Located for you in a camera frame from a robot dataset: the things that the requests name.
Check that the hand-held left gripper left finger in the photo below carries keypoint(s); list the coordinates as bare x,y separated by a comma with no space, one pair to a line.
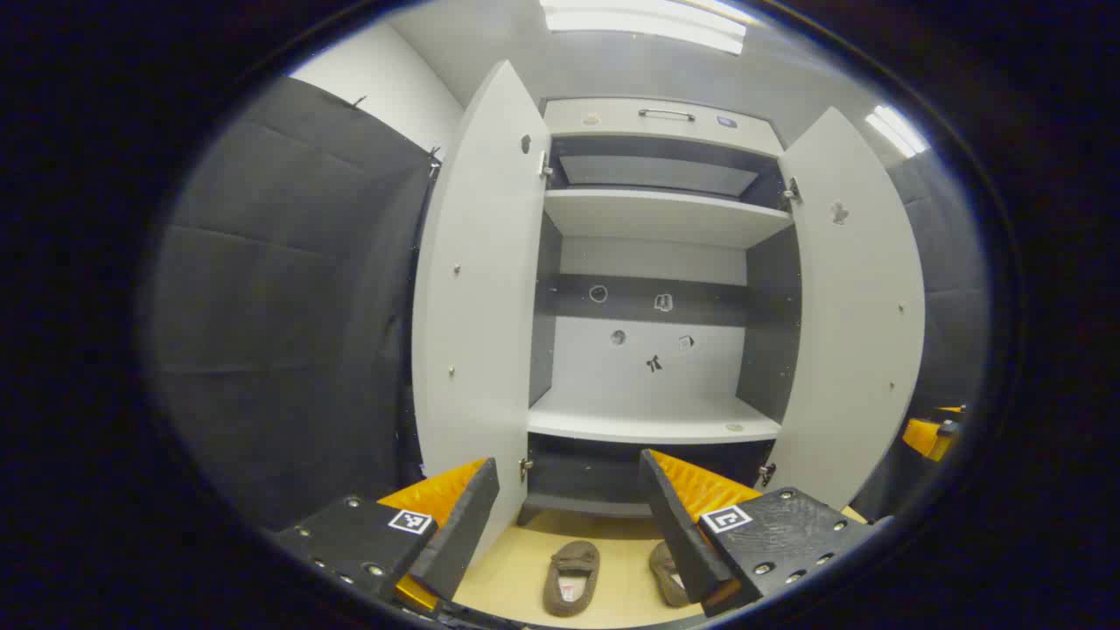
464,534

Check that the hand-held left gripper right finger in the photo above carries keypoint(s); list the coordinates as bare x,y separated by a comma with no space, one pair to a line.
678,534

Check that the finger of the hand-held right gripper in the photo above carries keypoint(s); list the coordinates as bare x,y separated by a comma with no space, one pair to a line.
923,436

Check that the brown slipper shoe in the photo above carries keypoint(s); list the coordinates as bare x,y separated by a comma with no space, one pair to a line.
669,573
571,577

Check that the white cabinet door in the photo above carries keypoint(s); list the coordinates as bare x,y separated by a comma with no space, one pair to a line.
853,332
477,306

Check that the black backdrop cloth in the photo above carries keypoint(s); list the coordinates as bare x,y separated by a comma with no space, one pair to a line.
280,306

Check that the ceiling light panel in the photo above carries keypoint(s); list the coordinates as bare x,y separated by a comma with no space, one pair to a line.
897,131
647,26

